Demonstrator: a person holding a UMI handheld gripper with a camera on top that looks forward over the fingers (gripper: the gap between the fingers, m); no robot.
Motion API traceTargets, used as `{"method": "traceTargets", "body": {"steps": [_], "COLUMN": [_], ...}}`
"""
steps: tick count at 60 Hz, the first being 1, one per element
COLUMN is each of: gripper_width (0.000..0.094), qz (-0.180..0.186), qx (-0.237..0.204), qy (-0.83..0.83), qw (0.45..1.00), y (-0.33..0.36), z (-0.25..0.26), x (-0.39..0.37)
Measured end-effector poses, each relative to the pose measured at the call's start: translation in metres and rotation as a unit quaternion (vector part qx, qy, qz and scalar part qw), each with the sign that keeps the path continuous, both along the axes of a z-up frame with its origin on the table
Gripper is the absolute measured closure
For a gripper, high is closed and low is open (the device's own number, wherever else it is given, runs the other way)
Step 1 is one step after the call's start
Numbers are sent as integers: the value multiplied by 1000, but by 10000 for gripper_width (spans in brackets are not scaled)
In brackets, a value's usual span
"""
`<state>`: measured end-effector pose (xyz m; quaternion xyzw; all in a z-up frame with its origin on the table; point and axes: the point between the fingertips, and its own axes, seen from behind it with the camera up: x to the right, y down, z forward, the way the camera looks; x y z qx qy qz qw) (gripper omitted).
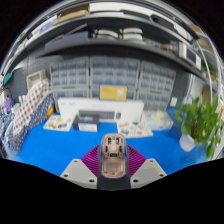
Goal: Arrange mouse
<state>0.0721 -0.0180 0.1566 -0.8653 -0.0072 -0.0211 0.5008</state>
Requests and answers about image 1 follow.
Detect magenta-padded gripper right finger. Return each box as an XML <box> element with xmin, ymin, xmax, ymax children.
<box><xmin>126</xmin><ymin>145</ymin><xmax>168</xmax><ymax>190</ymax></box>

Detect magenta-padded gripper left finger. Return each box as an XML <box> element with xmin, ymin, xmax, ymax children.
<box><xmin>59</xmin><ymin>145</ymin><xmax>103</xmax><ymax>190</ymax></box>

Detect transparent pink computer mouse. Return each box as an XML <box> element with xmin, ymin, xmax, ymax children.
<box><xmin>98</xmin><ymin>132</ymin><xmax>129</xmax><ymax>179</ymax></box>

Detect small black labelled box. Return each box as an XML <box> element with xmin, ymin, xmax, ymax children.
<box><xmin>72</xmin><ymin>114</ymin><xmax>100</xmax><ymax>133</ymax></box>

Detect clear plastic box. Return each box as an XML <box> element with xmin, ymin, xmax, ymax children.
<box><xmin>143</xmin><ymin>109</ymin><xmax>174</xmax><ymax>131</ymax></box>

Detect long white keyboard box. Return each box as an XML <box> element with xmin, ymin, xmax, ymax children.
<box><xmin>57</xmin><ymin>97</ymin><xmax>145</xmax><ymax>125</ymax></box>

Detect green potted plant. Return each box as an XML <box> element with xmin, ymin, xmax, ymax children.
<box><xmin>174</xmin><ymin>94</ymin><xmax>224</xmax><ymax>161</ymax></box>

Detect red blue checked cloth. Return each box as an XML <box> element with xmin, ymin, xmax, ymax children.
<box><xmin>12</xmin><ymin>79</ymin><xmax>53</xmax><ymax>133</ymax></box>

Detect yellow card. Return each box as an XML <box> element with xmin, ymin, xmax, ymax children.
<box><xmin>99</xmin><ymin>84</ymin><xmax>128</xmax><ymax>102</ymax></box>

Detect grey small-parts drawer cabinet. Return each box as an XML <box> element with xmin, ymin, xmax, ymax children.
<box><xmin>49</xmin><ymin>57</ymin><xmax>90</xmax><ymax>101</ymax></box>
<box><xmin>89</xmin><ymin>56</ymin><xmax>141</xmax><ymax>100</ymax></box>
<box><xmin>136</xmin><ymin>61</ymin><xmax>177</xmax><ymax>111</ymax></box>

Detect purple bag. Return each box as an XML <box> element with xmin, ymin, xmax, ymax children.
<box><xmin>3</xmin><ymin>96</ymin><xmax>14</xmax><ymax>114</ymax></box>

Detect white woven basket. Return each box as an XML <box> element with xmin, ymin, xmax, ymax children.
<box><xmin>26</xmin><ymin>69</ymin><xmax>48</xmax><ymax>91</ymax></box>

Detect white metal rack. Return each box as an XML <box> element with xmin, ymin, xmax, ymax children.
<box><xmin>189</xmin><ymin>23</ymin><xmax>224</xmax><ymax>108</ymax></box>

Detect dark wall shelf unit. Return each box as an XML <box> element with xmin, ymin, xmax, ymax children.
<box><xmin>3</xmin><ymin>1</ymin><xmax>214</xmax><ymax>84</ymax></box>

